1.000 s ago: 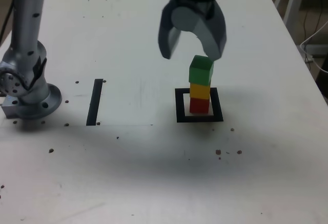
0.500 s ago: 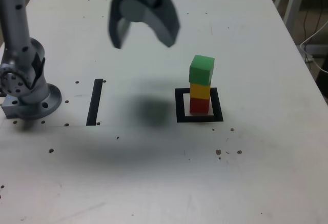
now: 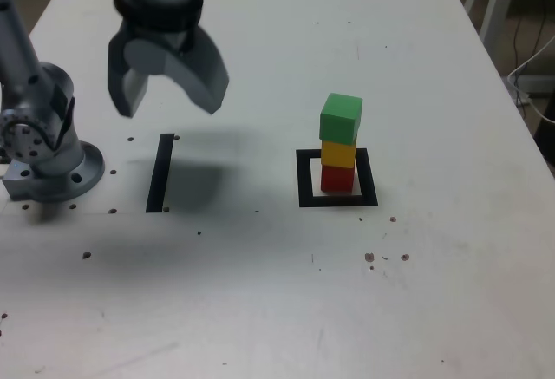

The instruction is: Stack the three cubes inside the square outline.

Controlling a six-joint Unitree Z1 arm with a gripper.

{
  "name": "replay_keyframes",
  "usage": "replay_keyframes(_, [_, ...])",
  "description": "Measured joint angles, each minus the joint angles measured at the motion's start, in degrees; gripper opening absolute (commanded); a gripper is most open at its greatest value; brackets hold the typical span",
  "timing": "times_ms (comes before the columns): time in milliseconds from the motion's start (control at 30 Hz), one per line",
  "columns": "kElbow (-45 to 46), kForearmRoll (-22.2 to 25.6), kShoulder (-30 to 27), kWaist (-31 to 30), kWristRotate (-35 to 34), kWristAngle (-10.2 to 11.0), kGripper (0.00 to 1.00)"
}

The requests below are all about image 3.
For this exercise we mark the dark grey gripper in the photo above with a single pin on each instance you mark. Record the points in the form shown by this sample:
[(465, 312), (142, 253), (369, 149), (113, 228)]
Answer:
[(165, 37)]

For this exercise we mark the green cube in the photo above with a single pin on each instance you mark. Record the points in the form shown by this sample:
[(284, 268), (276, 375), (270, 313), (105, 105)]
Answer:
[(340, 119)]

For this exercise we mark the yellow cube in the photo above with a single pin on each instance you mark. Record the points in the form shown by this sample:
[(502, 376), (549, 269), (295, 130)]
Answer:
[(338, 154)]

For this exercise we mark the red cube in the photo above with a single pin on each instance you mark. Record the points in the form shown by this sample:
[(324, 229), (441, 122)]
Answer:
[(337, 179)]

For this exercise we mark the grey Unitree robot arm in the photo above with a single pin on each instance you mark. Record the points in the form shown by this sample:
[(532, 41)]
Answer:
[(43, 171)]

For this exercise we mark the black tape square outline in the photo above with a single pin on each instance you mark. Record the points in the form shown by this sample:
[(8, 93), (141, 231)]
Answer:
[(303, 179)]

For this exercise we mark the black tape strip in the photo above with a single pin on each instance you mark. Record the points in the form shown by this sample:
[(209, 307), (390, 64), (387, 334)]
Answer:
[(158, 179)]

